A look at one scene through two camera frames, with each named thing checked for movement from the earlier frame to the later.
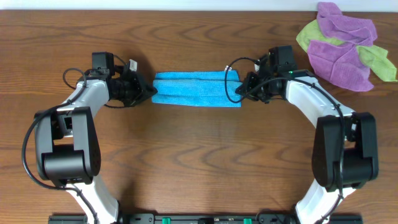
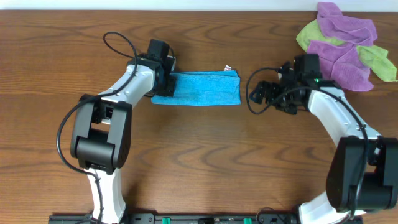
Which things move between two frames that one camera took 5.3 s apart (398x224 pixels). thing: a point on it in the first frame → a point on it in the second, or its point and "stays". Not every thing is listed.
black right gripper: x=252 y=87 → x=273 y=93
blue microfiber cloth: x=208 y=88 stays
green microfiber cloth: x=375 y=58 stays
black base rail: x=206 y=218 stays
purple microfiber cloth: x=342 y=64 stays
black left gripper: x=137 y=90 → x=170 y=84
